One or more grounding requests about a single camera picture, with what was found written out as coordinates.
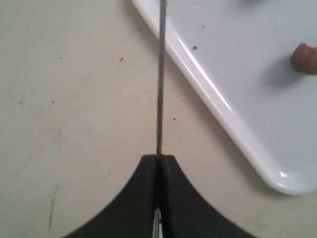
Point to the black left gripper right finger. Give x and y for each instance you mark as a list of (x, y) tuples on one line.
[(184, 212)]

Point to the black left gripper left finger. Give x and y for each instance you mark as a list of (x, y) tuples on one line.
[(131, 212)]

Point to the thin metal skewer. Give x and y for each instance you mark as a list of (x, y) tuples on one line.
[(161, 40)]

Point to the dark red dried date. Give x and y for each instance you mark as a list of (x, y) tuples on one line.
[(304, 59)]

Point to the white rectangular plastic tray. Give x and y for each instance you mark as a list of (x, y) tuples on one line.
[(236, 55)]

